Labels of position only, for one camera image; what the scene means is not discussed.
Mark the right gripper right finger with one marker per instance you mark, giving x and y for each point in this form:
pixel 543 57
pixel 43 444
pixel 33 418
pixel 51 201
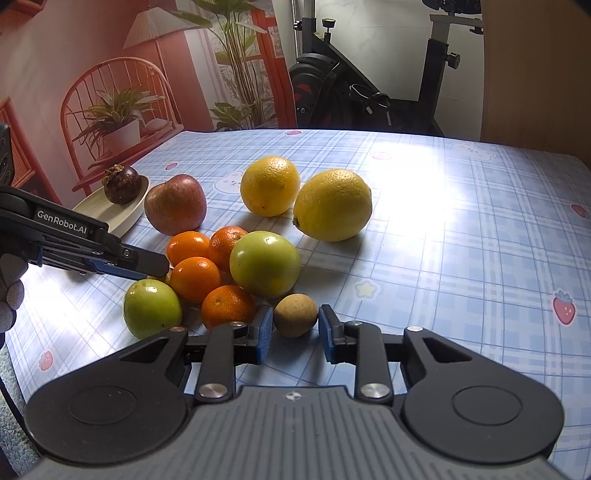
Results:
pixel 366 347

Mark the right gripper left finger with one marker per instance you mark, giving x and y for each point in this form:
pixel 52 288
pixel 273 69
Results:
pixel 222 349

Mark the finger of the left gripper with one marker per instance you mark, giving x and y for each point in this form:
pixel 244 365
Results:
pixel 89 266
pixel 133 258

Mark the red apple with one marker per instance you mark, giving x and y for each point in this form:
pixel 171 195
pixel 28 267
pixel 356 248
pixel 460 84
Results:
pixel 176 206

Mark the brown kiwi fruit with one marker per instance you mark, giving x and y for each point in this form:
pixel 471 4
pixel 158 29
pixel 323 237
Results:
pixel 295 315

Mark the dark purple mangosteen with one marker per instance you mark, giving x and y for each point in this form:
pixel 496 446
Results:
pixel 121 184

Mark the gloved left hand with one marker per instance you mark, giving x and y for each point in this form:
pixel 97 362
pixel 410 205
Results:
pixel 12 289

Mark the tangerine upper left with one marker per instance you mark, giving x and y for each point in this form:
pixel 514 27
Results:
pixel 186 245

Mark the tangerine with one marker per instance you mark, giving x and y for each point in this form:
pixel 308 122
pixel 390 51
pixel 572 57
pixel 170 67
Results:
pixel 221 245
pixel 225 304
pixel 186 245
pixel 192 279

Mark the small green apple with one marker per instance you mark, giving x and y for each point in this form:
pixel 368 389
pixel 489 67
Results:
pixel 149 307

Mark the tangerine lower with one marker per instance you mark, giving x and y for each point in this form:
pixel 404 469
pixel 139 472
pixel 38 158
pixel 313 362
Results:
pixel 225 304

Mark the tangerine middle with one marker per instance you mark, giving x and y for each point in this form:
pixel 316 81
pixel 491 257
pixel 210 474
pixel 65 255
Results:
pixel 192 279

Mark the beige oval plate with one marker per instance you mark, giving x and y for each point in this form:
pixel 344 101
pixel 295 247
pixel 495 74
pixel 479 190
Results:
pixel 119 218

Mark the tangerine upper right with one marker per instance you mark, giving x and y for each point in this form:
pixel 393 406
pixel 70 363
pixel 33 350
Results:
pixel 221 245

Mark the large green apple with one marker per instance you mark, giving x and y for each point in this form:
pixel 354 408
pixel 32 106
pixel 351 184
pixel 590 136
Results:
pixel 264 264

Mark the round yellow orange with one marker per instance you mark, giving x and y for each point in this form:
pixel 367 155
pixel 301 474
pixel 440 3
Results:
pixel 269 186

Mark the large yellow lemon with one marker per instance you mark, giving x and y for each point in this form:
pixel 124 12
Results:
pixel 333 206

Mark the blue plaid tablecloth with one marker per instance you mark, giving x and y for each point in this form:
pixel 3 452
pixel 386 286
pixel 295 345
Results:
pixel 487 245

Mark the black exercise bike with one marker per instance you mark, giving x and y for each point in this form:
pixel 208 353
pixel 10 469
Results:
pixel 387 41

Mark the wooden wardrobe panel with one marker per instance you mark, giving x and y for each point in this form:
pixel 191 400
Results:
pixel 537 75

